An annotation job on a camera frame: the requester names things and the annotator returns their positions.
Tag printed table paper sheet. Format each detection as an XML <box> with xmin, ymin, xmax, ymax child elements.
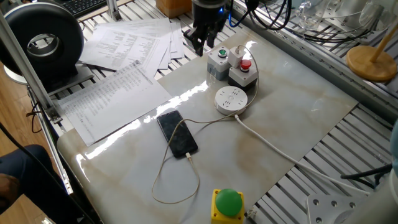
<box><xmin>79</xmin><ymin>29</ymin><xmax>171</xmax><ymax>78</ymax></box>

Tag black smartphone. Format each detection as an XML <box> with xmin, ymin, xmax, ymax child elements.
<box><xmin>156</xmin><ymin>110</ymin><xmax>199</xmax><ymax>159</ymax></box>

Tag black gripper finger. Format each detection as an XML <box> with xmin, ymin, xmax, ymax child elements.
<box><xmin>206</xmin><ymin>21</ymin><xmax>227</xmax><ymax>49</ymax></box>
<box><xmin>183</xmin><ymin>26</ymin><xmax>208</xmax><ymax>57</ymax></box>

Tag large printed paper sheet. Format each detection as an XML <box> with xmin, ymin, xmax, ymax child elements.
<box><xmin>58</xmin><ymin>60</ymin><xmax>173</xmax><ymax>147</ymax></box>

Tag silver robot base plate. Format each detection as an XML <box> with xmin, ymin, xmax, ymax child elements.
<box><xmin>307</xmin><ymin>194</ymin><xmax>361</xmax><ymax>224</ymax></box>

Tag yellow box green dome button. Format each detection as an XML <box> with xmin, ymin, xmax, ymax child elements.
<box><xmin>210</xmin><ymin>188</ymin><xmax>246</xmax><ymax>224</ymax></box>

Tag white socket power cord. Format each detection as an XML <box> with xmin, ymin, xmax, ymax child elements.
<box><xmin>234</xmin><ymin>114</ymin><xmax>373</xmax><ymax>196</ymax></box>

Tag person's leg dark trousers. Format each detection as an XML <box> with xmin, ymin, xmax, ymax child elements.
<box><xmin>0</xmin><ymin>144</ymin><xmax>68</xmax><ymax>224</ymax></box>

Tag long black cable pair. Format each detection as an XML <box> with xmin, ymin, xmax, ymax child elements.
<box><xmin>292</xmin><ymin>24</ymin><xmax>374</xmax><ymax>44</ymax></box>

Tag clear plastic cup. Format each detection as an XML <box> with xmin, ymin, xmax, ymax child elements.
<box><xmin>294</xmin><ymin>1</ymin><xmax>327</xmax><ymax>29</ymax></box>

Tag white paper sheet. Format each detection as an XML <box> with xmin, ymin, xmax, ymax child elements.
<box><xmin>157</xmin><ymin>21</ymin><xmax>185</xmax><ymax>71</ymax></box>
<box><xmin>93</xmin><ymin>17</ymin><xmax>172</xmax><ymax>44</ymax></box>

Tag black ring shaped device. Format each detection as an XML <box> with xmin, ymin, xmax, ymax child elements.
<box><xmin>0</xmin><ymin>1</ymin><xmax>85</xmax><ymax>86</ymax></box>

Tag beige charging cable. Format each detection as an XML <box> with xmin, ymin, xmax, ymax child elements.
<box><xmin>151</xmin><ymin>45</ymin><xmax>261</xmax><ymax>205</ymax></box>

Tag aluminium table edge rail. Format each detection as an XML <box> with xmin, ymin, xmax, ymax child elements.
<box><xmin>27</xmin><ymin>86</ymin><xmax>75</xmax><ymax>196</ymax></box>

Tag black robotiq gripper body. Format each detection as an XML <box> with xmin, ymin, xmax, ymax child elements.
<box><xmin>192</xmin><ymin>0</ymin><xmax>229</xmax><ymax>32</ymax></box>

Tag grey box red mushroom button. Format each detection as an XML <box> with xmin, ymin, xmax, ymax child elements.
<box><xmin>227</xmin><ymin>58</ymin><xmax>259</xmax><ymax>91</ymax></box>

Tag thick black cable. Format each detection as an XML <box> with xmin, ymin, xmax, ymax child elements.
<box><xmin>340</xmin><ymin>164</ymin><xmax>393</xmax><ymax>190</ymax></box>

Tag clear plastic jug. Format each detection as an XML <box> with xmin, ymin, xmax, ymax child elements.
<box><xmin>357</xmin><ymin>0</ymin><xmax>398</xmax><ymax>32</ymax></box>

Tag wooden stand round base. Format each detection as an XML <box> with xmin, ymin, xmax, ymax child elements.
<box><xmin>345</xmin><ymin>21</ymin><xmax>398</xmax><ymax>83</ymax></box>

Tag black computer keyboard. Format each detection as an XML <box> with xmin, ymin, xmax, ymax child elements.
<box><xmin>60</xmin><ymin>0</ymin><xmax>108</xmax><ymax>18</ymax></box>

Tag white charger adapter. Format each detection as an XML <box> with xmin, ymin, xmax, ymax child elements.
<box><xmin>228</xmin><ymin>45</ymin><xmax>246</xmax><ymax>68</ymax></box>

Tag orange brown box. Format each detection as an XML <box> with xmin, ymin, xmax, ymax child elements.
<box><xmin>155</xmin><ymin>0</ymin><xmax>193</xmax><ymax>19</ymax></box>

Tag aluminium frame post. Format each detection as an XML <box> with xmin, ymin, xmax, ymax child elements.
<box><xmin>0</xmin><ymin>11</ymin><xmax>63</xmax><ymax>124</ymax></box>

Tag grey metal base plate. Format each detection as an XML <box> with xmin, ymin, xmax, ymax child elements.
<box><xmin>46</xmin><ymin>63</ymin><xmax>95</xmax><ymax>96</ymax></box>

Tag black wrist cable bundle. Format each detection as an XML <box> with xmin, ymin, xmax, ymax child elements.
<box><xmin>244</xmin><ymin>0</ymin><xmax>293</xmax><ymax>31</ymax></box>

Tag grey aluminium divider rail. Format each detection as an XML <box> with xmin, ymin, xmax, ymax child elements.
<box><xmin>231</xmin><ymin>0</ymin><xmax>398</xmax><ymax>124</ymax></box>

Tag small metal stand post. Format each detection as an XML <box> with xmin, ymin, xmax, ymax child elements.
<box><xmin>105</xmin><ymin>0</ymin><xmax>123</xmax><ymax>22</ymax></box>

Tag round white power socket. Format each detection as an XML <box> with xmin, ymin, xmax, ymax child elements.
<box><xmin>214</xmin><ymin>86</ymin><xmax>249</xmax><ymax>116</ymax></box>

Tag grey box green push button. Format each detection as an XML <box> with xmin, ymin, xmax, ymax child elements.
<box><xmin>206</xmin><ymin>46</ymin><xmax>231</xmax><ymax>82</ymax></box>

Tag person's right hand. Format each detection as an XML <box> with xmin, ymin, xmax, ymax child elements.
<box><xmin>0</xmin><ymin>173</ymin><xmax>21</xmax><ymax>216</ymax></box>

